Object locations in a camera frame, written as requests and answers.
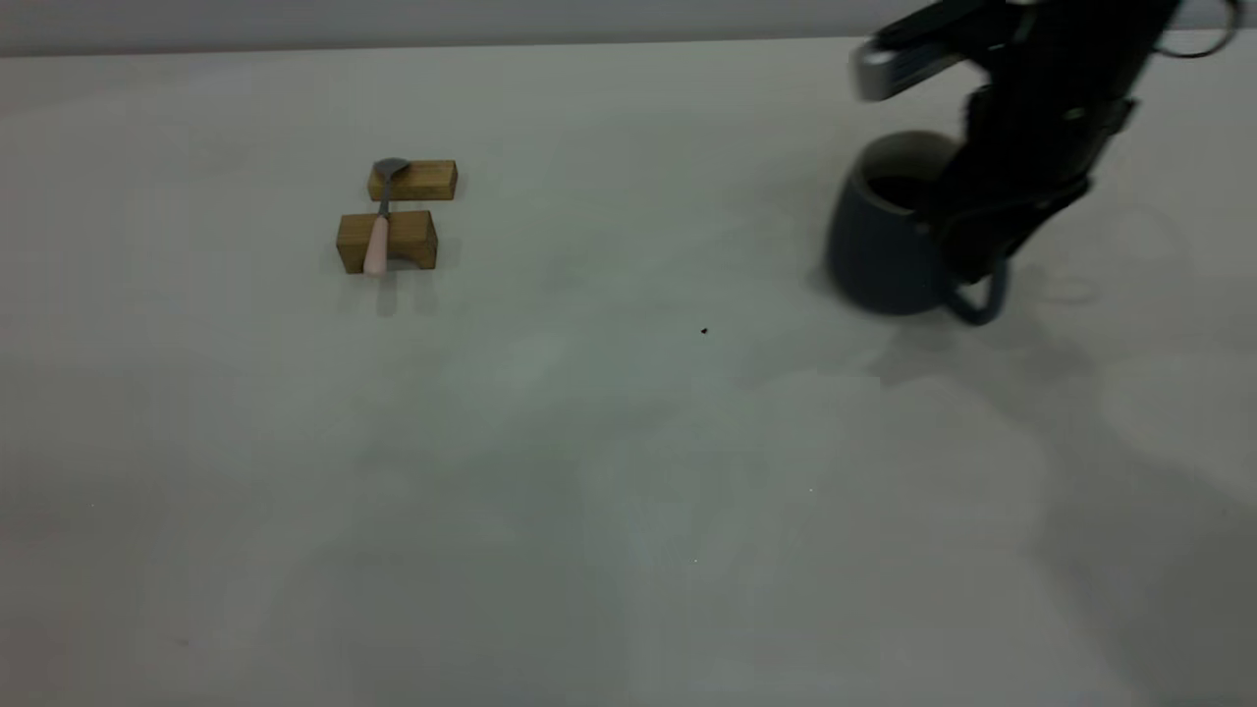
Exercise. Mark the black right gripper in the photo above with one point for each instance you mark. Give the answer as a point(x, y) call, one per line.
point(1041, 128)

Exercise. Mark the dark grey ceramic cup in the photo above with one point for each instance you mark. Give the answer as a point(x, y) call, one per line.
point(874, 255)

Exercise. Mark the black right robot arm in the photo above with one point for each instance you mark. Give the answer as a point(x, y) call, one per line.
point(1110, 39)

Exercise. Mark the flat wooden block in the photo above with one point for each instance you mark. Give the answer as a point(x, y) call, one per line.
point(432, 182)

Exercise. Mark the notched wooden block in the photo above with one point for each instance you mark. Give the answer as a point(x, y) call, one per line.
point(412, 234)

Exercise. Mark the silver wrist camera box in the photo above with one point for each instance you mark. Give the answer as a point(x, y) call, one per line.
point(899, 67)

